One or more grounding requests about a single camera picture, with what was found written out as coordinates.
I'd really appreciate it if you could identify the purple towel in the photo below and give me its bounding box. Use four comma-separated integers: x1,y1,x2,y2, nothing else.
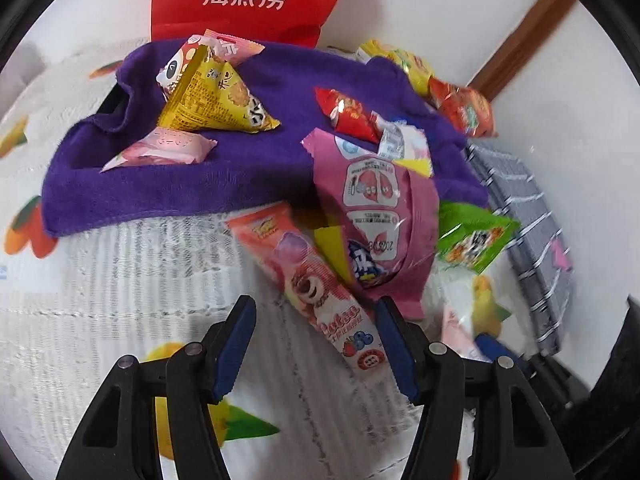
41,39,488,238

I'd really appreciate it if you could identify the panda print snack packet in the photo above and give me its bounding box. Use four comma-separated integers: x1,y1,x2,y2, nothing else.
155,35,202,107

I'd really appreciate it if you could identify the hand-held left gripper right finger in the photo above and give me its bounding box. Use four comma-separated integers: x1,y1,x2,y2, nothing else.
376,296,576,480

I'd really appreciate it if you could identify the pale pink pillow snack packet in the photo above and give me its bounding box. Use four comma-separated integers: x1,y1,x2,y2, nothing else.
100,127,217,174

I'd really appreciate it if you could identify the long pink snack bar packet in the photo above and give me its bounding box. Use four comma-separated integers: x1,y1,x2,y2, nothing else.
225,204,393,387

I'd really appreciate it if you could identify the grey checked cloth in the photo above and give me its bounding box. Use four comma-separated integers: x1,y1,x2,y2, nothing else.
465,142,576,356

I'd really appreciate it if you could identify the pink white snack packet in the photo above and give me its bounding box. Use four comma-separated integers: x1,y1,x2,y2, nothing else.
202,30,265,64

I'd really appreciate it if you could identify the red orange noodle packet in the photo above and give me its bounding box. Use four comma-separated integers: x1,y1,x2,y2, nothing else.
429,77,499,139

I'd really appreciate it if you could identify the light pink flat packet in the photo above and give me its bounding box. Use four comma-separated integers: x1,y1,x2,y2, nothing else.
441,304,493,362

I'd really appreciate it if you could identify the yellow triangular snack packet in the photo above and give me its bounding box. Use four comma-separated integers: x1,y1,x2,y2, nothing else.
157,45,281,135

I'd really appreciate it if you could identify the red paper bag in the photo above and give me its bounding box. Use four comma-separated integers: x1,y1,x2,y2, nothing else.
150,0,363,50

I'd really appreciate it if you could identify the yellow blue snack packet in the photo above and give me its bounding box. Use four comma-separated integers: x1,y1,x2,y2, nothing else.
314,224,383,291

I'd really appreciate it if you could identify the small yellow packet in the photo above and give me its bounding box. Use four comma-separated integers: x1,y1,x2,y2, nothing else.
399,156,434,177

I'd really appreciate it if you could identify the red triangular snack packet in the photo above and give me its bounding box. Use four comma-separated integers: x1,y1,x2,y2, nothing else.
314,87,382,147

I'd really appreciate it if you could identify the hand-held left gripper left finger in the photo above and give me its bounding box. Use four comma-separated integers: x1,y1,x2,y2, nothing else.
55,295,258,480

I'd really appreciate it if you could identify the yellow green noodle packet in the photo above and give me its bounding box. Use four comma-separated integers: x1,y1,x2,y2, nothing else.
356,40,437,97

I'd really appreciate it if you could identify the large pink snack pouch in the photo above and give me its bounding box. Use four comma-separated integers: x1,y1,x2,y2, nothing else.
301,129,442,322

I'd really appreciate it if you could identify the brown wooden door trim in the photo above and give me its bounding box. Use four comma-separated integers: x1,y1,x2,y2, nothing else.
467,0,576,103

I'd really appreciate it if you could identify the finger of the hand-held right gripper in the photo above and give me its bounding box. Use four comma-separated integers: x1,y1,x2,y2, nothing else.
474,334,551,391

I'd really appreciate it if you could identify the green snack packet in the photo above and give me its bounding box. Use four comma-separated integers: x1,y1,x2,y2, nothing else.
436,201,522,275

